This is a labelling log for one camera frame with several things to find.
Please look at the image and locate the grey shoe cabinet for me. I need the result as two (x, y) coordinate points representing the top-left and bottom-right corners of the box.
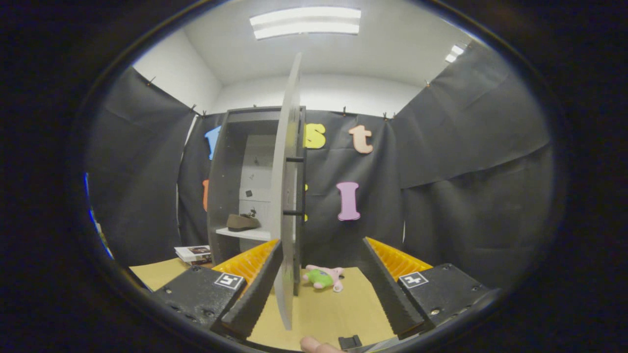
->
(206, 105), (307, 295)

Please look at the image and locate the large ceiling light panel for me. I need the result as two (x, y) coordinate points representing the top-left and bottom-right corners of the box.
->
(249, 6), (362, 41)

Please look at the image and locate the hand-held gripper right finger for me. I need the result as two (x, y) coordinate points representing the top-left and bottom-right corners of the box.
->
(362, 237), (498, 340)

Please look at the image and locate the green and pink plush toy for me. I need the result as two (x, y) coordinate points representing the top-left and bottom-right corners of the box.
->
(302, 265), (344, 293)

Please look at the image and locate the grey shoe cabinet door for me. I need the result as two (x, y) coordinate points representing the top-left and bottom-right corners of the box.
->
(269, 51), (307, 331)

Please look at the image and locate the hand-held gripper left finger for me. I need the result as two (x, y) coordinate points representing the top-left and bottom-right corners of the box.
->
(150, 239), (284, 340)

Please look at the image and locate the black backdrop cloth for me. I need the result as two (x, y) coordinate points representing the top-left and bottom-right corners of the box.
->
(84, 42), (555, 290)

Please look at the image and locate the brown shoe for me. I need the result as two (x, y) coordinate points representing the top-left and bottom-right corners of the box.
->
(226, 213), (261, 232)

